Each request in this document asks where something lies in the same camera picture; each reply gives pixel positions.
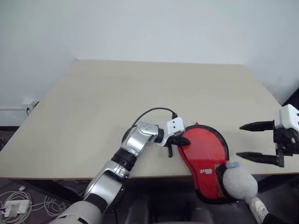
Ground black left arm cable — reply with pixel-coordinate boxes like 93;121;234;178
123;107;178;140

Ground white power adapter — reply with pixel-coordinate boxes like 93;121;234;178
4;199;31;218

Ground black trouser leg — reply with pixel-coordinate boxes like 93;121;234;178
258;206;299;224

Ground red zippered pouch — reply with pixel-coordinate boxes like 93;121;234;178
177;121;231;206

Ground white sneaker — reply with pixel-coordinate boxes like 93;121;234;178
247;196;269;224

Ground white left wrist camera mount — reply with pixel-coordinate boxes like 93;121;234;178
163;117;186;147

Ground white floor cables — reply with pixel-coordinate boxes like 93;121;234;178
0;184;72;221

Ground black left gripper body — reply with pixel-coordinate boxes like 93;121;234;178
166;136;180;158

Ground black table frame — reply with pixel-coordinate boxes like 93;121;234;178
22;173;299;204

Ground grey plush toy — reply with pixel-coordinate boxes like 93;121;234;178
221;161;259;200

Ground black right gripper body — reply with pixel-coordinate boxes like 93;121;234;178
273;127;299;156

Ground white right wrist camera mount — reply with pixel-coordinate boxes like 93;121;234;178
273;104;299;130

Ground white wall socket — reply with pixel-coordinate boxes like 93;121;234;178
22;98;39;113

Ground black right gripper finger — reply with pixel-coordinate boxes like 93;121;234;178
236;140;285;168
239;120;275;132

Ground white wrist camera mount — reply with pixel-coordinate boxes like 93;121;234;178
273;104;299;130
163;117;186;147

